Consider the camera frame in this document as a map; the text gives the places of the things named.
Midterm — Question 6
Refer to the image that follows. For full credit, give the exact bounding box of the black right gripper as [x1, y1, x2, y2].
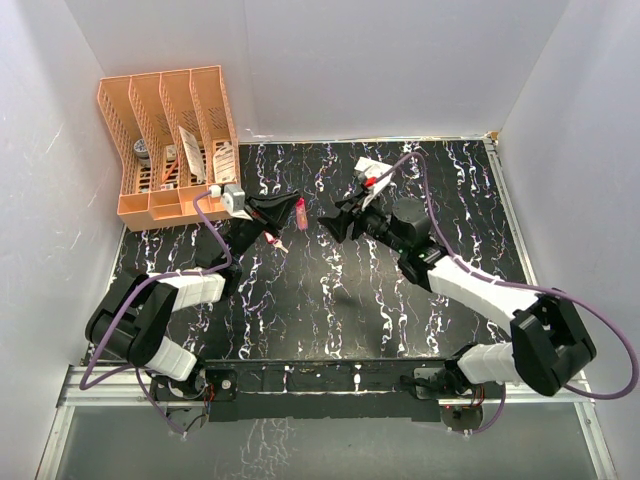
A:
[319, 191, 409, 255]

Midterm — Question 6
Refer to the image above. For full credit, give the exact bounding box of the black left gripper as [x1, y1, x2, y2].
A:
[225, 192, 301, 267]

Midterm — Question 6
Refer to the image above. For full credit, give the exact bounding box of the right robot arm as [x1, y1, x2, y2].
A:
[318, 195, 597, 397]

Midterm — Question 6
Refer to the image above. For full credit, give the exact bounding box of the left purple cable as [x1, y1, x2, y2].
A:
[79, 189, 236, 441]

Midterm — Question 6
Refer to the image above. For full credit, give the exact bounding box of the pink strap keychain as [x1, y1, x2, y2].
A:
[296, 198, 308, 231]

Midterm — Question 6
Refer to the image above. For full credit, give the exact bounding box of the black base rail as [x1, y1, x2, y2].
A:
[151, 358, 501, 423]

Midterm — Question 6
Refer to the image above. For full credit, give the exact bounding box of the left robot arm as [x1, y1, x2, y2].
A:
[85, 190, 301, 399]

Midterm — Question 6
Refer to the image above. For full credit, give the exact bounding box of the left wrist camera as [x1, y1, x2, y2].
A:
[208, 183, 246, 216]

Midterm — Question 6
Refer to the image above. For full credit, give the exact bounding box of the purple cable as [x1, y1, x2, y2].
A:
[79, 189, 236, 441]
[369, 152, 640, 436]

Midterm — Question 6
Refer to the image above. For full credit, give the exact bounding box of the orange plastic file organizer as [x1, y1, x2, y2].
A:
[97, 65, 241, 232]

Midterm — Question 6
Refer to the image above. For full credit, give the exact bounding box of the white cardboard box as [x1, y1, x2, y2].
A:
[353, 156, 396, 209]

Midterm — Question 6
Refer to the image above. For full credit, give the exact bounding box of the white pouch in organizer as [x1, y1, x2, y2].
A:
[212, 142, 236, 184]

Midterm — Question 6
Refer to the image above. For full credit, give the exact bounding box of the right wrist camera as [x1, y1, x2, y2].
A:
[357, 159, 396, 206]

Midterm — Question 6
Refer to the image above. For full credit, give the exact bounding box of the aluminium frame rail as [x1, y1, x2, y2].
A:
[37, 368, 618, 479]

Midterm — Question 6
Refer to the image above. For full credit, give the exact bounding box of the white packet in organizer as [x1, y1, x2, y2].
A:
[179, 127, 206, 183]

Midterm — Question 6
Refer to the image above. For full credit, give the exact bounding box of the silver key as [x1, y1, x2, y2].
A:
[274, 241, 289, 253]

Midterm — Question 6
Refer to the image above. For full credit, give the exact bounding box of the red key tag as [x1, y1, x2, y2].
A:
[264, 232, 281, 248]

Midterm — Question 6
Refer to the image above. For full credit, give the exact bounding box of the round tin in organizer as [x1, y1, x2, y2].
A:
[133, 138, 150, 161]

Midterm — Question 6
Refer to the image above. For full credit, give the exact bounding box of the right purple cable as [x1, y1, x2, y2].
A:
[369, 152, 640, 436]

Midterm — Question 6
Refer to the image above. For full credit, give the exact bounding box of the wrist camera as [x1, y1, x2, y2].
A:
[208, 183, 246, 216]
[357, 159, 396, 206]

